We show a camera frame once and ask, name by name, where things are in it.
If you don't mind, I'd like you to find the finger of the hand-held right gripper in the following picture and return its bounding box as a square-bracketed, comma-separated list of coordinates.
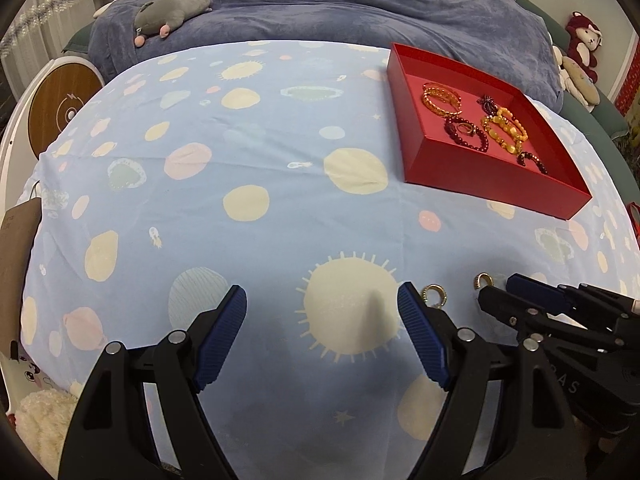
[477, 285, 553, 343]
[506, 273, 640, 323]

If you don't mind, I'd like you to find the blue-grey blanket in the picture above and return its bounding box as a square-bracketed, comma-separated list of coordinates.
[87, 0, 563, 111]

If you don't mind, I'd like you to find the light blue planet print sheet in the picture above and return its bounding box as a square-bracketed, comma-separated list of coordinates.
[20, 40, 640, 480]

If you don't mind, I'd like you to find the red monkey plush toy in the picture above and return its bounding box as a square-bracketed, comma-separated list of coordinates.
[565, 10, 603, 71]

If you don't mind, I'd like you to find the beige plush toy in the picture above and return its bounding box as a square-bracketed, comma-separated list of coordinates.
[552, 45, 601, 111]

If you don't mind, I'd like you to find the red bead bracelet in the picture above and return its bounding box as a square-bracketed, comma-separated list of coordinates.
[445, 116, 491, 153]

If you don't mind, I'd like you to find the red cardboard box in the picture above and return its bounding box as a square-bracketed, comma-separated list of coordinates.
[387, 42, 593, 221]

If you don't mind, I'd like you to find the yellow bead bracelet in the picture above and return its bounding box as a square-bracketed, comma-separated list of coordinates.
[481, 107, 529, 143]

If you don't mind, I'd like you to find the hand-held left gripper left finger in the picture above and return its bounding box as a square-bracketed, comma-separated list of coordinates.
[59, 284, 248, 480]

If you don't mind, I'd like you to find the white curtain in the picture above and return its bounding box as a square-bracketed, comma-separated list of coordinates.
[0, 0, 96, 91]

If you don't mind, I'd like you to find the white fluffy cloth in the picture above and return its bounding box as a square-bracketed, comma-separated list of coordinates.
[15, 390, 83, 480]

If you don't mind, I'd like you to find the green padded headboard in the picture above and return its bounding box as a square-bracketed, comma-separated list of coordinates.
[515, 0, 640, 171]

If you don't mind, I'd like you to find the thin gold bangle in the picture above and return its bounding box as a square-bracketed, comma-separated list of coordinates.
[424, 81, 463, 118]

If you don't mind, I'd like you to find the red wall banner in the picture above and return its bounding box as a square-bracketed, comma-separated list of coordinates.
[615, 35, 640, 116]

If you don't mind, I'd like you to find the dark bead bracelet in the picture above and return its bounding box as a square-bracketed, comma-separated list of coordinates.
[516, 150, 550, 176]

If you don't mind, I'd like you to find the white round wooden-top device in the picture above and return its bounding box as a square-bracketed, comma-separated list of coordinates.
[0, 57, 106, 171]

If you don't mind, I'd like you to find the silver tinsel garland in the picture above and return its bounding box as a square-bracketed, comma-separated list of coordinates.
[0, 0, 96, 53]

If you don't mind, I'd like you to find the grey mouse plush toy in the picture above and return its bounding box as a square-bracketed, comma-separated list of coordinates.
[132, 0, 215, 47]

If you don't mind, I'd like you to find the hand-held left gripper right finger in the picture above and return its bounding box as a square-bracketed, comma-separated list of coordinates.
[397, 281, 587, 480]

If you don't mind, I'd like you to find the brown card tag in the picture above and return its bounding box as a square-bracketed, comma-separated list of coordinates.
[0, 197, 43, 356]

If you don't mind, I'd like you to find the white cartoon face cushion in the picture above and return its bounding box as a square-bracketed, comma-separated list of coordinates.
[0, 340, 58, 411]

